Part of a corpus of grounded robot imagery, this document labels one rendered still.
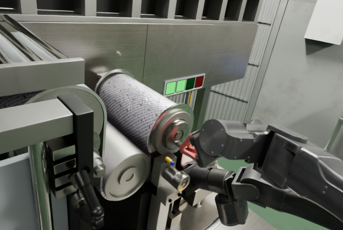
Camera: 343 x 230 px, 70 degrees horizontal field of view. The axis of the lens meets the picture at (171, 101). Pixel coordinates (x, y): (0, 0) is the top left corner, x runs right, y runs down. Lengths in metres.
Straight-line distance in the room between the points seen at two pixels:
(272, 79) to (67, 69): 2.76
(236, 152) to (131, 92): 0.34
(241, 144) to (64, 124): 0.24
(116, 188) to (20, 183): 0.29
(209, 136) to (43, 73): 0.25
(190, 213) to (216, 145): 0.53
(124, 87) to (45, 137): 0.43
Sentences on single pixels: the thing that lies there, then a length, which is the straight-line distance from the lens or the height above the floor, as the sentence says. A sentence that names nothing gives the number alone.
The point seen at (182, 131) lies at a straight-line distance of 0.59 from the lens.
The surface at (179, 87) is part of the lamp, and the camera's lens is 1.05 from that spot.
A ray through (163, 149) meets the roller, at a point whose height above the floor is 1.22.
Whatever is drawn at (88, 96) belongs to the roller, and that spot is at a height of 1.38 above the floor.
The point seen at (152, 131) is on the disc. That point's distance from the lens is 0.54.
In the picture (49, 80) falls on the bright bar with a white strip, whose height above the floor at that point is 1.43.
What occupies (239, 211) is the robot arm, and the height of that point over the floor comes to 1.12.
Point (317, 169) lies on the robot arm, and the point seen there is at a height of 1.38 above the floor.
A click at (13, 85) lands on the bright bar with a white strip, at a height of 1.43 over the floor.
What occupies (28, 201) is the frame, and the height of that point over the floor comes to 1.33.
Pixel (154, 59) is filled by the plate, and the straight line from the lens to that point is 0.91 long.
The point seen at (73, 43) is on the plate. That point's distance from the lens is 0.74.
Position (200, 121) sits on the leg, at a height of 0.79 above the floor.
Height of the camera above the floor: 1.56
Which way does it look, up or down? 25 degrees down
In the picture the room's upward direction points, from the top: 9 degrees clockwise
